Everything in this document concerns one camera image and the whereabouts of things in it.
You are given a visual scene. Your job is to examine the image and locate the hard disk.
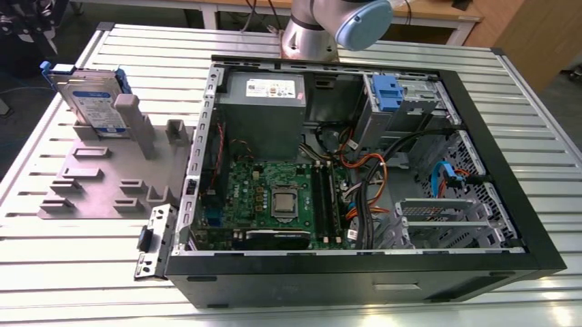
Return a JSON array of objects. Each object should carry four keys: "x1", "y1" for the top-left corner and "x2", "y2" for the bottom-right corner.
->
[{"x1": 39, "y1": 61, "x2": 134, "y2": 139}]

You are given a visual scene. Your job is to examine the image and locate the silver disk bay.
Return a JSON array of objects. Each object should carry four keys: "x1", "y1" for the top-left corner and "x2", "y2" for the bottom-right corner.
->
[{"x1": 380, "y1": 197, "x2": 523, "y2": 251}]

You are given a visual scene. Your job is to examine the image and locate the grey parts rack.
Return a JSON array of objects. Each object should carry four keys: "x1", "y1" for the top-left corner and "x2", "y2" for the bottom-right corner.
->
[{"x1": 37, "y1": 94, "x2": 197, "y2": 221}]

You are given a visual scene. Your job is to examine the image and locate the black case fan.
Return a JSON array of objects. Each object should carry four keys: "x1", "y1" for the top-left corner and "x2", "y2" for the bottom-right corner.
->
[{"x1": 202, "y1": 112, "x2": 229, "y2": 173}]

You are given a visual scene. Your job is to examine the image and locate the grey power supply unit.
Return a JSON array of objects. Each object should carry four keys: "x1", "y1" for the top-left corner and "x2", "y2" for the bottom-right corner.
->
[{"x1": 213, "y1": 69, "x2": 309, "y2": 163}]

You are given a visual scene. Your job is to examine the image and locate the green motherboard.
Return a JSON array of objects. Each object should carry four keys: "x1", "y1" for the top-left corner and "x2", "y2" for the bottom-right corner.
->
[{"x1": 189, "y1": 159, "x2": 361, "y2": 251}]

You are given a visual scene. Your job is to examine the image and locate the silver CPU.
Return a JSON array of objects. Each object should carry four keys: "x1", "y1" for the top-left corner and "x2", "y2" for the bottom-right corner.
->
[{"x1": 272, "y1": 191, "x2": 301, "y2": 215}]

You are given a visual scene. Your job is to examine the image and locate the CPU socket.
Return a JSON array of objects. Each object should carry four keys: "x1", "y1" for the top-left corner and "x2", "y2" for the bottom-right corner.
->
[{"x1": 268, "y1": 183, "x2": 305, "y2": 225}]

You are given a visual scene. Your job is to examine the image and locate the blue plastic drive latch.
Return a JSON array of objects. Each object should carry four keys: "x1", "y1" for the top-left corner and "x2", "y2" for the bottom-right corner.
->
[{"x1": 370, "y1": 74, "x2": 406, "y2": 113}]

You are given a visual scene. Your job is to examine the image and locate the RAM stick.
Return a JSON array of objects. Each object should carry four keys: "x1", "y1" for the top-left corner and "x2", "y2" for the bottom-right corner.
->
[
  {"x1": 312, "y1": 161, "x2": 332, "y2": 245},
  {"x1": 325, "y1": 161, "x2": 344, "y2": 243}
]

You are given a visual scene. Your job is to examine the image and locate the black graphics card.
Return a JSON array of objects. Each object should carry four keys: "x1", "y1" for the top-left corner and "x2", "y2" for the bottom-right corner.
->
[{"x1": 232, "y1": 228, "x2": 314, "y2": 251}]

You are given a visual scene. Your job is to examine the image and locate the grey metal drive cage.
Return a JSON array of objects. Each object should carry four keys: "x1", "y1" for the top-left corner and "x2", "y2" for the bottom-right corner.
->
[{"x1": 353, "y1": 73, "x2": 458, "y2": 147}]

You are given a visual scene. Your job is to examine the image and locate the wooden desk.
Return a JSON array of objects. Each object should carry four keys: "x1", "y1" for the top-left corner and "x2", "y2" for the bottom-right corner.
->
[{"x1": 390, "y1": 0, "x2": 484, "y2": 47}]

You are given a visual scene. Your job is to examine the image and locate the black open PC case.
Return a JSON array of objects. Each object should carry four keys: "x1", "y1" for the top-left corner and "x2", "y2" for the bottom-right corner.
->
[{"x1": 163, "y1": 53, "x2": 569, "y2": 309}]

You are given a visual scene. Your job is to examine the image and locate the wooden cabinet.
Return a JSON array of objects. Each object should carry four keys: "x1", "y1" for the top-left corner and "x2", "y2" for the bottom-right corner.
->
[{"x1": 468, "y1": 0, "x2": 582, "y2": 95}]

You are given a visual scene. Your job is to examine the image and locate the white desk frame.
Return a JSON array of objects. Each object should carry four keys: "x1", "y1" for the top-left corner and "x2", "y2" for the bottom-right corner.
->
[{"x1": 185, "y1": 0, "x2": 293, "y2": 30}]

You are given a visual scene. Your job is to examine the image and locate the red black twisted wire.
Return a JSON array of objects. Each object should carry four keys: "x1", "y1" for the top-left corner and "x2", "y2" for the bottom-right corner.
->
[{"x1": 213, "y1": 119, "x2": 229, "y2": 198}]

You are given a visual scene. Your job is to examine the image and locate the silver hinged slot bracket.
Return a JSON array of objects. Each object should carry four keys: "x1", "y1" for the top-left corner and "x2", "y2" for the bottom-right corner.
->
[{"x1": 133, "y1": 203, "x2": 177, "y2": 282}]

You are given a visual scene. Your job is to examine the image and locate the multicoloured power wire bundle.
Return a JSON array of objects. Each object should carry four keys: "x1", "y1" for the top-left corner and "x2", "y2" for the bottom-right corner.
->
[{"x1": 300, "y1": 121, "x2": 393, "y2": 239}]

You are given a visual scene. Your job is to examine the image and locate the black cable bundle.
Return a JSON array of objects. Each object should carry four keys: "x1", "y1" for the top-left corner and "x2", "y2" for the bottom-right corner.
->
[{"x1": 354, "y1": 127, "x2": 458, "y2": 249}]

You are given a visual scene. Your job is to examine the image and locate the blue data wire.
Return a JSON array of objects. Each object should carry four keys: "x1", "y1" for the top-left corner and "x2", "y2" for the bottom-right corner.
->
[{"x1": 434, "y1": 160, "x2": 458, "y2": 200}]

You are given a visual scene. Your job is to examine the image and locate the red data wire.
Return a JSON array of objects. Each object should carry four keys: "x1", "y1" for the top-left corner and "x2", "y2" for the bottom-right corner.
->
[{"x1": 453, "y1": 168, "x2": 476, "y2": 187}]

